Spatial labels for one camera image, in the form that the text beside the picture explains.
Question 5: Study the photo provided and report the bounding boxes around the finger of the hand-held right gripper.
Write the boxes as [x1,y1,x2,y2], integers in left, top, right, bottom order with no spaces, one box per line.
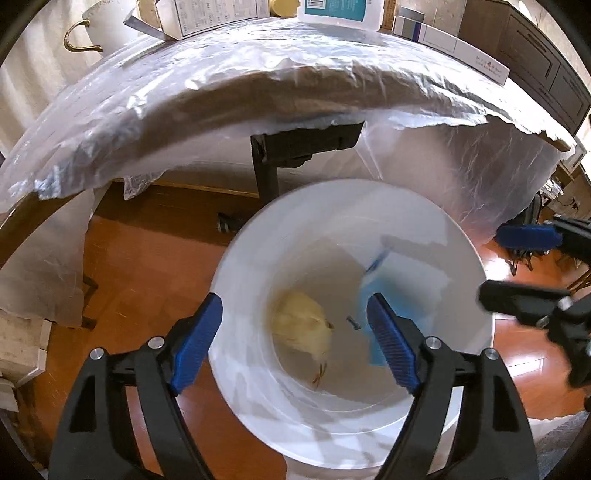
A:
[496,216,591,267]
[478,279,591,389]

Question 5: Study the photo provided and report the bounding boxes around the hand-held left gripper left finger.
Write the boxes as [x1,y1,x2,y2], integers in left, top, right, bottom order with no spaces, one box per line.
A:
[48,292,223,480]

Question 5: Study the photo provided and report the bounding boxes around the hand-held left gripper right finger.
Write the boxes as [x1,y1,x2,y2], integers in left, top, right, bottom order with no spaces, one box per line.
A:
[366,292,539,480]

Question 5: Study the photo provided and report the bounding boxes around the white plastic bucket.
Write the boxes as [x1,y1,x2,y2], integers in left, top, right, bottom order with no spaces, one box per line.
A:
[208,178,495,480]

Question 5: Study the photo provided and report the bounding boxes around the yellow crumpled wrapper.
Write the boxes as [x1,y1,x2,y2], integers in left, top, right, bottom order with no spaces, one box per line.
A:
[273,291,336,385]

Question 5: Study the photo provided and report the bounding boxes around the pale stone blocks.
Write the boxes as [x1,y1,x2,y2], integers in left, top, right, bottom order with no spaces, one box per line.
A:
[0,308,52,404]

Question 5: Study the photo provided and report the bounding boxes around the dark brown cabinet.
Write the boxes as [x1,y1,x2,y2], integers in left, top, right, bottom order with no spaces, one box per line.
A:
[462,0,591,136]

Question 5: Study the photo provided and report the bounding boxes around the long white box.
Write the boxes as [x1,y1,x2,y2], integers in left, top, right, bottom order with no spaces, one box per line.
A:
[392,6,511,86]

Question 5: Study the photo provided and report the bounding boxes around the round wooden table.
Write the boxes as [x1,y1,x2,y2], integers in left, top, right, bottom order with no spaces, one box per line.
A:
[0,17,578,273]

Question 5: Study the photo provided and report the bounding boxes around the clear plastic table cover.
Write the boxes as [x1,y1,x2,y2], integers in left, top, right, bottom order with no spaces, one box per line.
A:
[0,17,578,328]

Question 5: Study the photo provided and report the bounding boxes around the white tub with blue label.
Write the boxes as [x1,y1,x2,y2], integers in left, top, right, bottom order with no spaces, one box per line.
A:
[297,0,385,32]

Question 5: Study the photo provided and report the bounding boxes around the beige curtain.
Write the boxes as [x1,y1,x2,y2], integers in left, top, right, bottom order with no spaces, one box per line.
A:
[0,0,100,155]

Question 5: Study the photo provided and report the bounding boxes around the white printed carton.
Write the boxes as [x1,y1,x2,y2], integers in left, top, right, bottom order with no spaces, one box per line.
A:
[124,0,271,41]

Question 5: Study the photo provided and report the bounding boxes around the yellow lid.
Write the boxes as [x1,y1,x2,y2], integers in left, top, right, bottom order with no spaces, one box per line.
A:
[269,0,304,18]

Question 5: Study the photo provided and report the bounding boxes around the black table clamp mount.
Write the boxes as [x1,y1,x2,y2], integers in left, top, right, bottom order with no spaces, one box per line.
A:
[250,122,365,201]

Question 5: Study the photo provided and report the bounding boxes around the white pot with gold handle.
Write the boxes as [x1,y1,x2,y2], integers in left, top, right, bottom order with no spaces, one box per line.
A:
[63,0,162,52]

